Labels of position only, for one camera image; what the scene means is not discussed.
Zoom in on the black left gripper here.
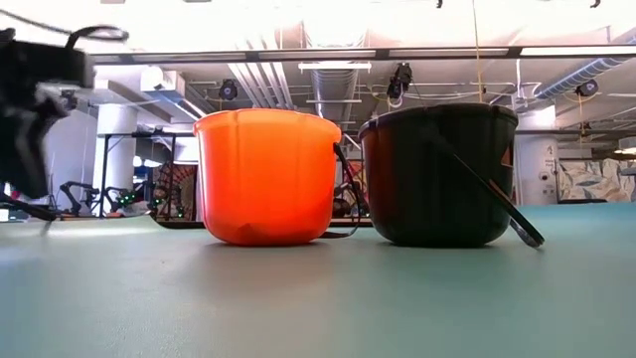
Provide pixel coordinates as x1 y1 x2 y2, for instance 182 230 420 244
0 29 96 200

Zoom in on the black halloween bucket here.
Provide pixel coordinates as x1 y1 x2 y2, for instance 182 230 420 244
358 102 546 250

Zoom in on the orange pumpkin bucket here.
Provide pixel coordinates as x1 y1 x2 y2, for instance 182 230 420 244
193 107 368 248

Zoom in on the white ceiling light fixture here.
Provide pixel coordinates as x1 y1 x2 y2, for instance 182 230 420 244
297 61 373 75

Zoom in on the green table mat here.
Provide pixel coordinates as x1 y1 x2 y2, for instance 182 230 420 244
0 203 636 358

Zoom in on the black hanging ceiling device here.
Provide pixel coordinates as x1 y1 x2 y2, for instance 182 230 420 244
386 62 413 109

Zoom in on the white round pillar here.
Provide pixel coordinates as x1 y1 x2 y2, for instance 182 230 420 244
516 106 560 208

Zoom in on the black metal stand frame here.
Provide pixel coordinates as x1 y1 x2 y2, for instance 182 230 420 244
101 129 198 220

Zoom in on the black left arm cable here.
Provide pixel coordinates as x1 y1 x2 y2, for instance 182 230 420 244
0 9 130 51

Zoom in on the black ceiling cable reel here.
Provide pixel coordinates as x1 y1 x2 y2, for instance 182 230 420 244
575 79 600 98
218 78 239 101

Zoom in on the silver ceiling duct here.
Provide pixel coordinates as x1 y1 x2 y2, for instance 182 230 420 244
310 67 360 125

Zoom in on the yellow hanging cord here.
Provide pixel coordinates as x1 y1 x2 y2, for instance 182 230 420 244
470 0 484 106

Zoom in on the blue ceiling duct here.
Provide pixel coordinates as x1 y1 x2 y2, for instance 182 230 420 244
534 55 636 100

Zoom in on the leaf pattern wall panel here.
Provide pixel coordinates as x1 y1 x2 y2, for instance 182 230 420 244
558 157 636 204

